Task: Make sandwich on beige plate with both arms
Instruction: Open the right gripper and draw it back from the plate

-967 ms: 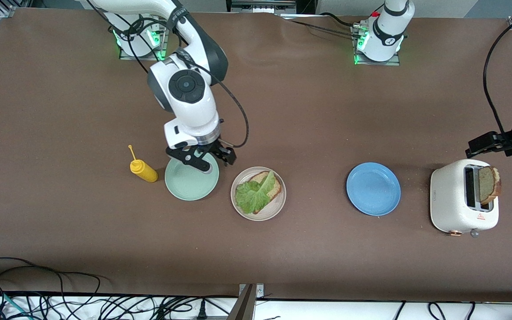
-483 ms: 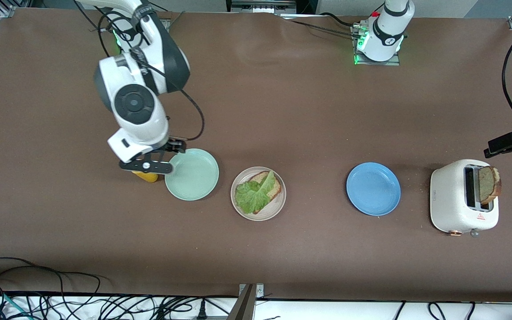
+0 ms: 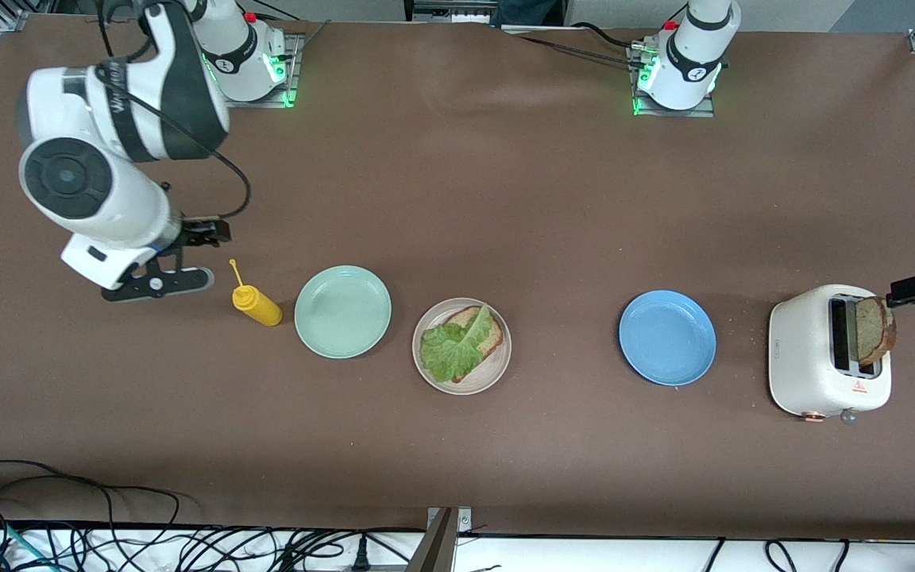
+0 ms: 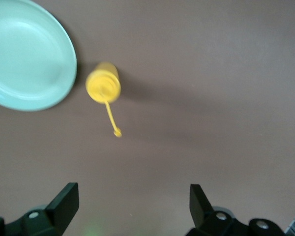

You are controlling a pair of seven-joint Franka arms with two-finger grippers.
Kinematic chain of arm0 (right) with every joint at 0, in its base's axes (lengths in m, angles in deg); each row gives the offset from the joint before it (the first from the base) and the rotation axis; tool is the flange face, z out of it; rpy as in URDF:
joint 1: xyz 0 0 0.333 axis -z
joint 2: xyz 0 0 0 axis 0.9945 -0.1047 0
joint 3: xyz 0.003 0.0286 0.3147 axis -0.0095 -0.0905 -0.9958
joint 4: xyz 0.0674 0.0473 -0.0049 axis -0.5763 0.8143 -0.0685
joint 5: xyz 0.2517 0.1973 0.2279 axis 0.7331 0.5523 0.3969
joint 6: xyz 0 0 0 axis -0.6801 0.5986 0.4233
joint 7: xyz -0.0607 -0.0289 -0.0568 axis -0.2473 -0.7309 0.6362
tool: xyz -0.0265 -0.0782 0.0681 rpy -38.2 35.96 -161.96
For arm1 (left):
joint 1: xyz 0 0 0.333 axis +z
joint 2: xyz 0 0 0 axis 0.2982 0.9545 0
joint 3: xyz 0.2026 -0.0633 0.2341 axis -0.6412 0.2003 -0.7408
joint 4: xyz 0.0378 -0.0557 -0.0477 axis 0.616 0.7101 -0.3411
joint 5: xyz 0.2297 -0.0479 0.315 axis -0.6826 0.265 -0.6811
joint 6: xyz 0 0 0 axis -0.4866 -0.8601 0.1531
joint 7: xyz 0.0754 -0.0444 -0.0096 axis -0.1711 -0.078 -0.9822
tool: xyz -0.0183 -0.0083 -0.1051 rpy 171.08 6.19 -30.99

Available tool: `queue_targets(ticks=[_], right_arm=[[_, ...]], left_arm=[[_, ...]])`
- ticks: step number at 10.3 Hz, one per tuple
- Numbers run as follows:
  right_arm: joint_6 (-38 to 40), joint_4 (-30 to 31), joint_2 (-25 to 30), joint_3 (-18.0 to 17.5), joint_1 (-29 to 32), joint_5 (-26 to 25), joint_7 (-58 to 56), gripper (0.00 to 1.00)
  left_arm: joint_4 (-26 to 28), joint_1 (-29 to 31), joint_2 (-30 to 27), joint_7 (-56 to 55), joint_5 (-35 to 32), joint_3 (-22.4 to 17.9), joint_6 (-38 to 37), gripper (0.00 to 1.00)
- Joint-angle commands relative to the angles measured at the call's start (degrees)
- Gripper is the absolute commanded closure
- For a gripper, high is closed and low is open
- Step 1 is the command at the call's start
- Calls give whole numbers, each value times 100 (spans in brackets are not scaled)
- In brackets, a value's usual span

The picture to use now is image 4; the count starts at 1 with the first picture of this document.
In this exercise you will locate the yellow mustard squeeze bottle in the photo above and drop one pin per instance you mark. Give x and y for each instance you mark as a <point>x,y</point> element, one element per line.
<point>103,86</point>

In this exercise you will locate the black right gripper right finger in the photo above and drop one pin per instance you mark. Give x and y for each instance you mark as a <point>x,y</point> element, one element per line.
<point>199,204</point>

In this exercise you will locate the mint green plate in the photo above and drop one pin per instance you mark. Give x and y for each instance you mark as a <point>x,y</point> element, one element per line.
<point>27,61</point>

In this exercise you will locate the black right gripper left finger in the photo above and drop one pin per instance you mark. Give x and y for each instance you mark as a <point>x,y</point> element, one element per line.
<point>64,204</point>

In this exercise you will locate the brown table cover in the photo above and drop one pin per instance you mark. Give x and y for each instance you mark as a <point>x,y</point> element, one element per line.
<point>211,73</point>

